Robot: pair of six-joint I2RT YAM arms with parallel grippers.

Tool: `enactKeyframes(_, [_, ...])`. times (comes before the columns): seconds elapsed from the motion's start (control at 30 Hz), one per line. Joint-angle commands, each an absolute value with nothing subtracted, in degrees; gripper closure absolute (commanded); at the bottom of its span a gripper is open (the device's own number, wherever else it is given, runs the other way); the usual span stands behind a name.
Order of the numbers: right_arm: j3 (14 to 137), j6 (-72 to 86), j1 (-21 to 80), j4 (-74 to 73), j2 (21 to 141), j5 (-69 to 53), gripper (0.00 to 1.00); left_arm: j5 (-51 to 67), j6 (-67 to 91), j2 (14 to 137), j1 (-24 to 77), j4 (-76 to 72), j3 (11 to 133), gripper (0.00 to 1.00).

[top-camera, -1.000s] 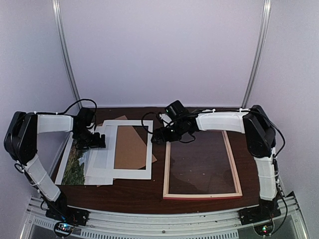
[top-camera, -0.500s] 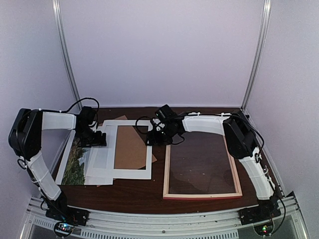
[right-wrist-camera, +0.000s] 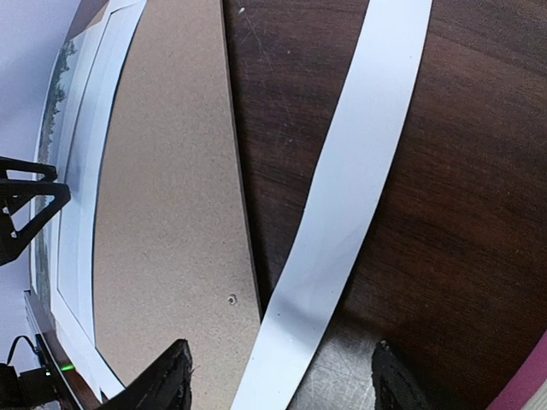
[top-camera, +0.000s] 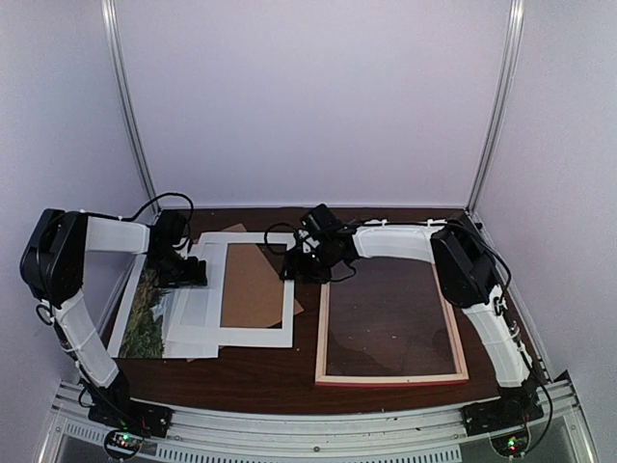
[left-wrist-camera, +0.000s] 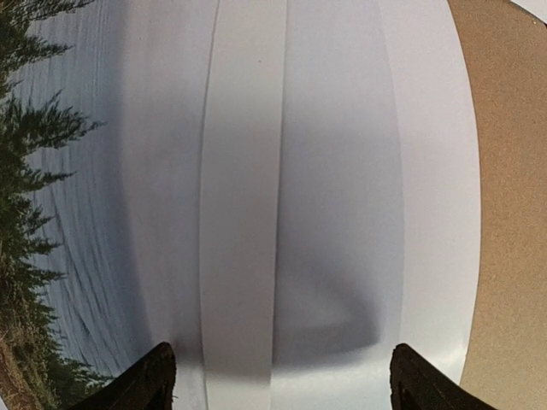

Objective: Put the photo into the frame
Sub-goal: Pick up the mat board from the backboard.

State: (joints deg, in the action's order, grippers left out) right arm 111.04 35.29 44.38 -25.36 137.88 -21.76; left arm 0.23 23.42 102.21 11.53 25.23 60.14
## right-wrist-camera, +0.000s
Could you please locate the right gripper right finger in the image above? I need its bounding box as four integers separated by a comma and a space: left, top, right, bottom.
371, 340, 432, 410

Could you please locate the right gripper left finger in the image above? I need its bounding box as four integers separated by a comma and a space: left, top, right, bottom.
99, 339, 192, 410

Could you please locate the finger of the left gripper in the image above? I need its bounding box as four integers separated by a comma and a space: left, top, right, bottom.
0, 155, 72, 268

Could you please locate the landscape photo print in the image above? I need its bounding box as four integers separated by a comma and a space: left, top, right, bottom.
34, 39, 78, 304

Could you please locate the brown backing board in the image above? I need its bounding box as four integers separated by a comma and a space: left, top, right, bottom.
93, 1, 260, 409

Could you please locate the pink wooden picture frame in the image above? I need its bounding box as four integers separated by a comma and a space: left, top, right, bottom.
486, 333, 547, 410

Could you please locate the white mat board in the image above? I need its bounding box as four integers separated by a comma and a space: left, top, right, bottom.
50, 1, 432, 409

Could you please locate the front aluminium rail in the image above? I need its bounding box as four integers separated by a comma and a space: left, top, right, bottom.
23, 289, 102, 409

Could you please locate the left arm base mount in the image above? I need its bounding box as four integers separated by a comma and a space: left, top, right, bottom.
0, 335, 65, 410

